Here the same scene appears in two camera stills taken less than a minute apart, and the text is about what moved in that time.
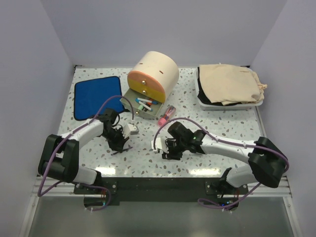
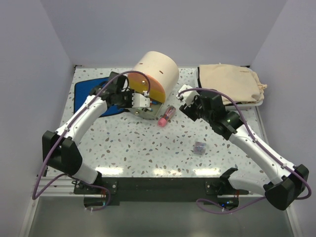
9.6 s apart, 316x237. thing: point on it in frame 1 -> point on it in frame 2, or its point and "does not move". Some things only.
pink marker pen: [163, 120] does not move
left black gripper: [118, 146] -> [130, 94]
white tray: [206, 106] does not move
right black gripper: [171, 155] -> [189, 111]
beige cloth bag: [230, 84] does not move
